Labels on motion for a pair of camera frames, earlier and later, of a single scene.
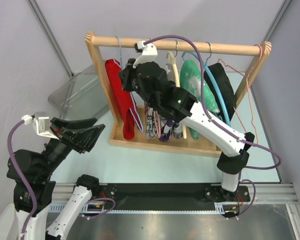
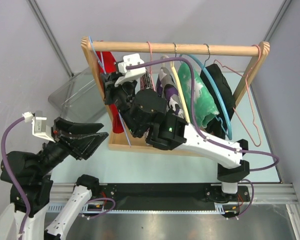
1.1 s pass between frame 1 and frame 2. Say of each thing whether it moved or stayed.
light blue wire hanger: moved
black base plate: stayed
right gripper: moved
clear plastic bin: stayed
